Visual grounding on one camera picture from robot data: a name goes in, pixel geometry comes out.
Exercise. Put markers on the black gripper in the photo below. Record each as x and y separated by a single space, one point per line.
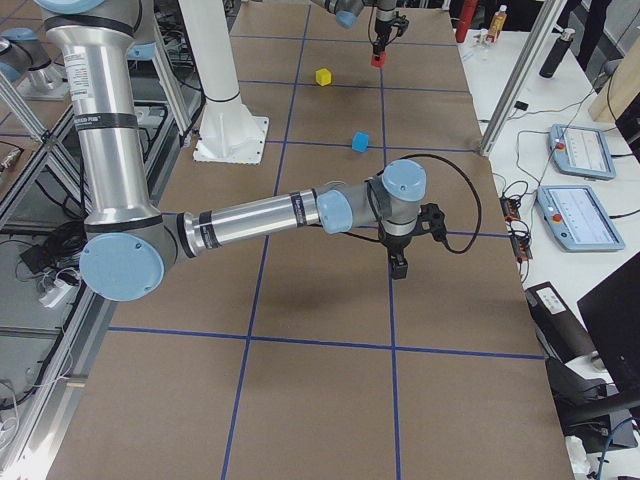
381 24
397 244

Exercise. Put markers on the red wooden cube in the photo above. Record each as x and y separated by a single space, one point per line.
378 60

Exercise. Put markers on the yellow wooden cube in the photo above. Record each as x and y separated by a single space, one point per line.
323 77

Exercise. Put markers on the blue wooden cube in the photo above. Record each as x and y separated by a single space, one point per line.
360 141

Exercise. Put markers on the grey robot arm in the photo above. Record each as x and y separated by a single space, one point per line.
131 243
346 12

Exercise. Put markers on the red cylinder bottle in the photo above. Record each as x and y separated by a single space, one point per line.
465 19

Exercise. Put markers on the black water bottle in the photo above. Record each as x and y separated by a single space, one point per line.
557 53

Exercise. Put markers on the teach pendant tablet near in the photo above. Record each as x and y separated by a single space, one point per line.
577 220

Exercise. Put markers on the teach pendant tablet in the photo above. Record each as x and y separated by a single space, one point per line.
577 220
581 151

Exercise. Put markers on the black monitor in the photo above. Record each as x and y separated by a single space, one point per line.
611 315

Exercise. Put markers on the teach pendant tablet far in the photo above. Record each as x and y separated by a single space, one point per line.
581 151

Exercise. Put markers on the white power strip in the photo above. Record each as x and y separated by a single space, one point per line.
55 294

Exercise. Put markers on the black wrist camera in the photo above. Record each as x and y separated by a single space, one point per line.
401 23
431 220

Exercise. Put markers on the aluminium frame post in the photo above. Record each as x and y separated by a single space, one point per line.
541 29

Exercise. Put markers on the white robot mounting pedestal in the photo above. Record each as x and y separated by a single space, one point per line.
228 132

